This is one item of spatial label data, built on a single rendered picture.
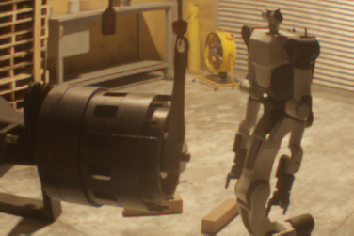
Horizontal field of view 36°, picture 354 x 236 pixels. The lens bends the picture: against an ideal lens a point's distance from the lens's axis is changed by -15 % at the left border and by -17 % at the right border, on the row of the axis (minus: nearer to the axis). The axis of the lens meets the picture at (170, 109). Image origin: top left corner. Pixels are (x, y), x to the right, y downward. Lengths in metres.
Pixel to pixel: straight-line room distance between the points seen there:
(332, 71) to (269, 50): 5.34
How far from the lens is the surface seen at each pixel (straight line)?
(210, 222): 3.80
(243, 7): 8.66
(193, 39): 8.87
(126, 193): 2.52
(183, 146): 2.61
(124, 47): 8.82
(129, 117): 2.49
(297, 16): 8.15
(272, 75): 2.70
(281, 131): 2.78
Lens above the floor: 1.69
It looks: 14 degrees down
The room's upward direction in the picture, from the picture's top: 1 degrees counter-clockwise
